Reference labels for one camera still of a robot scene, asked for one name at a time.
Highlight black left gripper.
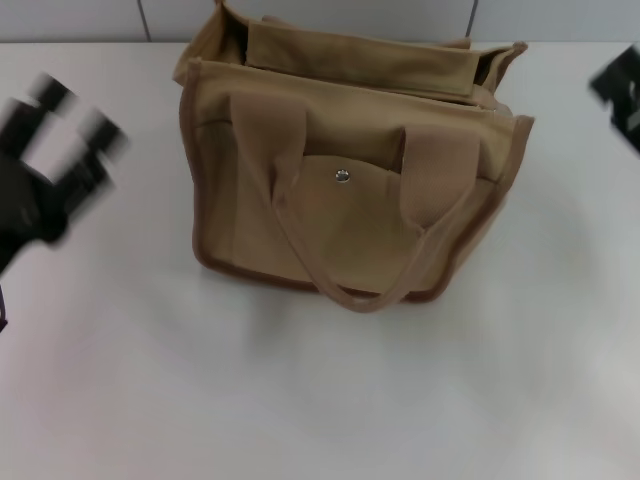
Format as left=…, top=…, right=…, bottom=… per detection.
left=0, top=72, right=135, bottom=281

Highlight khaki canvas food bag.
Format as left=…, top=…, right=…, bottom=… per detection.
left=171, top=0, right=535, bottom=315

